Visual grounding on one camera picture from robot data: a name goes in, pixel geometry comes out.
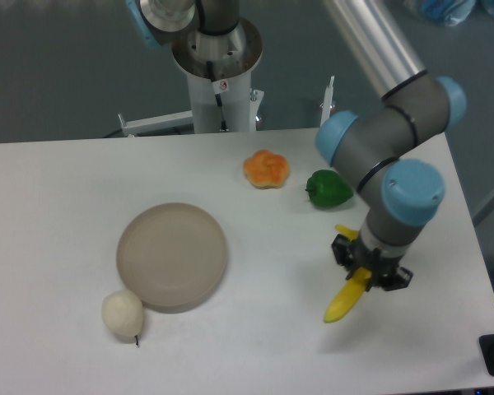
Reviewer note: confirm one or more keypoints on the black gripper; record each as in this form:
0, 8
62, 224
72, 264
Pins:
385, 273

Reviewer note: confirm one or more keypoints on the yellow banana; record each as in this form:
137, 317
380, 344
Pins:
353, 289

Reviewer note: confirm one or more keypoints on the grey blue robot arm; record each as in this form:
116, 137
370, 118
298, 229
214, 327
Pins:
371, 153

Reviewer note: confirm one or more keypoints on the green bell pepper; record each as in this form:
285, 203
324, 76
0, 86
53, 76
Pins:
327, 189

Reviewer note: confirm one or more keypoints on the orange bread roll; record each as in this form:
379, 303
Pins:
265, 169

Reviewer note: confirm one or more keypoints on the beige round plate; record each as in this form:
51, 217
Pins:
172, 256

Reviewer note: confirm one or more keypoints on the white pear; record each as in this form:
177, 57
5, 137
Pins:
123, 314

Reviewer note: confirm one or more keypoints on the blue plastic bag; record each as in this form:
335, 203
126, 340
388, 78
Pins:
447, 13

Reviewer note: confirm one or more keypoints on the white bracket right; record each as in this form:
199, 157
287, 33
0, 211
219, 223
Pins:
327, 105

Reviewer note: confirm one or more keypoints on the white bracket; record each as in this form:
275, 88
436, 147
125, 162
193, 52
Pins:
327, 105
155, 124

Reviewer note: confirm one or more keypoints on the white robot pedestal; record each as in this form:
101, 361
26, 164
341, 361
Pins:
218, 69

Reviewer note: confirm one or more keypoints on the white bracket left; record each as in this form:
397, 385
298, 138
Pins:
155, 124

